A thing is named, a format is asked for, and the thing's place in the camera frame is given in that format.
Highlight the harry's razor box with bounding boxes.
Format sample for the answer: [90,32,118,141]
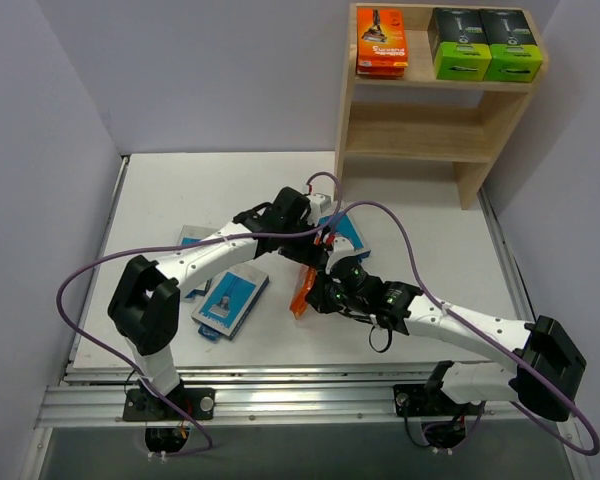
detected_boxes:
[178,225,215,302]
[328,214,371,260]
[191,264,269,343]

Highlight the orange Gillette Fusion5 box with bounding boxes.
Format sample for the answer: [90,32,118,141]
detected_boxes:
[356,7,409,67]

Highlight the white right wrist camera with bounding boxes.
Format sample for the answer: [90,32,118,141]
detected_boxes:
[314,233,356,274]

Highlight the orange styler box back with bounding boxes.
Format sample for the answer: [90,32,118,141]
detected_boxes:
[289,265,317,320]

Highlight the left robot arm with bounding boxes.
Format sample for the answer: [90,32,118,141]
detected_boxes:
[107,187,331,419]

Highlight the orange styler box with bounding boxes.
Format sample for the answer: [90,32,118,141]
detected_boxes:
[289,265,317,320]
[356,65,406,80]

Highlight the aluminium rail base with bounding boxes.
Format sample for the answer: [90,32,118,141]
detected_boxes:
[39,362,576,426]

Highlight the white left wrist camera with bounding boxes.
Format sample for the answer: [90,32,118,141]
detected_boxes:
[304,183,332,225]

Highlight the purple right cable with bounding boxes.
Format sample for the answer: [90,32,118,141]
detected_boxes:
[324,199,600,457]

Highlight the wooden shelf unit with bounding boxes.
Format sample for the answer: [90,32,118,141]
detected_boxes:
[334,3,549,210]

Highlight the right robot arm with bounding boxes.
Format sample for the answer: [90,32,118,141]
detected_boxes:
[306,256,586,422]

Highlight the black green GilletteLabs box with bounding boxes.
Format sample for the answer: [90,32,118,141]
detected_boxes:
[479,8,543,83]
[428,7,492,82]

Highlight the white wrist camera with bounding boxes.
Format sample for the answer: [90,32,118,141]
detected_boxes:
[304,183,332,225]
[314,233,356,274]

